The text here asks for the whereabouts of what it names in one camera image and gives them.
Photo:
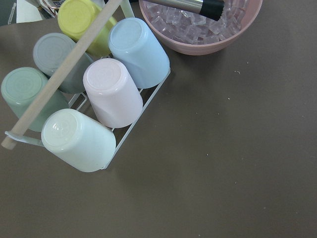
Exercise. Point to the white plastic cup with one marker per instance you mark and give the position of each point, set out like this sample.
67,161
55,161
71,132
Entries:
77,139

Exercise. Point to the green plastic cup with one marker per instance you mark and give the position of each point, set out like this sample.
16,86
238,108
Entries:
20,87

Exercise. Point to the white wire cup rack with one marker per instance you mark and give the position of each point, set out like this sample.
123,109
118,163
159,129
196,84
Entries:
17,133

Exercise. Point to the pink plastic cup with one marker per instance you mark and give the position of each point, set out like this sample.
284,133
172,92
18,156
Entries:
112,92

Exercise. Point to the pink ice bowl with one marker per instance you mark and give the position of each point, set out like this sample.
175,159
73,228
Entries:
192,34

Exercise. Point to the yellow plastic cup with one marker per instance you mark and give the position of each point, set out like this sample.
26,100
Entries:
76,16

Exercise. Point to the grey plastic cup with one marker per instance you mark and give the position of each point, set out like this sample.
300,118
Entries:
49,53

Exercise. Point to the blue plastic cup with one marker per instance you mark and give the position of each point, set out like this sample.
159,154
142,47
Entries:
133,43

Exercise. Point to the steel black muddler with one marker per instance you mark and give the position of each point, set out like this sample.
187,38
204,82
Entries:
211,9

